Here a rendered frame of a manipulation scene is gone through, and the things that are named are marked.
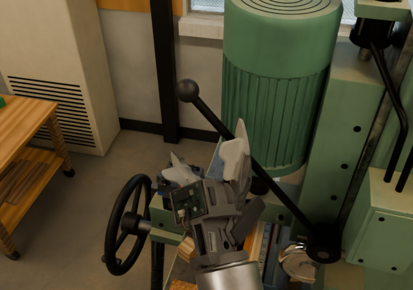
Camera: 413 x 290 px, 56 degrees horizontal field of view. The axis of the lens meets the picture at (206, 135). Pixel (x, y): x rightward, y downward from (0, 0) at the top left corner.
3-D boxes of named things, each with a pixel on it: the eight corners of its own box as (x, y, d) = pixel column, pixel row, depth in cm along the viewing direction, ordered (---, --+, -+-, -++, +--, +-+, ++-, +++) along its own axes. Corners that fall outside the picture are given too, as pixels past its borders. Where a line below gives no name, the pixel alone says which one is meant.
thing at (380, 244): (345, 223, 69) (368, 165, 59) (398, 235, 67) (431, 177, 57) (345, 265, 63) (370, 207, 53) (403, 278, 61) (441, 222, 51)
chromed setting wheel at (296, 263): (275, 265, 84) (283, 232, 76) (334, 279, 82) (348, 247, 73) (273, 278, 82) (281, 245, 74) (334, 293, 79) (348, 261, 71)
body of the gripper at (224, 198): (204, 172, 53) (223, 264, 49) (241, 175, 59) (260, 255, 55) (166, 188, 57) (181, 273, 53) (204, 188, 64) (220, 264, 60)
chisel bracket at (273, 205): (236, 196, 95) (239, 172, 89) (294, 208, 92) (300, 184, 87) (230, 220, 90) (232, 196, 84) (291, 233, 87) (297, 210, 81)
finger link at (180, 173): (152, 148, 63) (183, 183, 57) (177, 151, 67) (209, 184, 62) (144, 163, 64) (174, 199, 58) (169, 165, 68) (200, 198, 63)
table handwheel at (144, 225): (150, 170, 125) (111, 173, 97) (209, 182, 121) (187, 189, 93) (133, 258, 124) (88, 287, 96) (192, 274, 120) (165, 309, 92)
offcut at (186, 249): (199, 252, 93) (199, 242, 90) (189, 263, 91) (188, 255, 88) (188, 244, 95) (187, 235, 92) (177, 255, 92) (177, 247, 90)
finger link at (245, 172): (252, 157, 55) (235, 215, 56) (258, 158, 56) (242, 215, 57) (228, 148, 58) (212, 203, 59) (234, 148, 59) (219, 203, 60)
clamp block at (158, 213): (169, 187, 112) (167, 165, 106) (214, 196, 109) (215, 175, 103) (150, 228, 102) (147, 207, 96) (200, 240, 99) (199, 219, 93)
